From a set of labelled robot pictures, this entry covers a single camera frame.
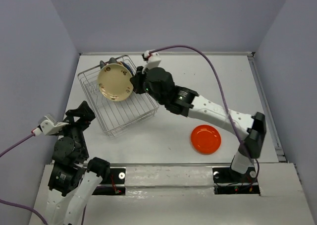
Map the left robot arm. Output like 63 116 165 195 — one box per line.
40 101 110 225

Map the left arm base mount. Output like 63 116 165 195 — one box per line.
93 168 126 196

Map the wire dish rack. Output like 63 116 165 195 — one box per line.
77 64 159 136

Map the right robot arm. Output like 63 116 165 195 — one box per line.
130 66 266 181

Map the teal round ceramic plate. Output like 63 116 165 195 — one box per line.
99 60 106 69

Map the dark blue leaf-shaped plate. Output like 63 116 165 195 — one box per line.
121 61 134 76

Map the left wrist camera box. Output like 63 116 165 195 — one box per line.
38 114 67 135

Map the grey deer pattern plate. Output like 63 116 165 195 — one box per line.
108 57 118 64

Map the purple cable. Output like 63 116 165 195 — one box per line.
149 45 260 192
0 128 87 225

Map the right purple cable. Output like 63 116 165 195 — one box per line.
149 45 260 192

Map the orange round plate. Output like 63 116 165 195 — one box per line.
190 125 221 155

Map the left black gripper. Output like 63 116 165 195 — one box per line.
56 99 97 158

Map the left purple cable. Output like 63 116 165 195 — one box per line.
0 128 87 225

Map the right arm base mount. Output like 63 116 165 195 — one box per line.
213 167 260 195

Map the cream floral round plate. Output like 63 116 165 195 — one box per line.
97 64 133 102

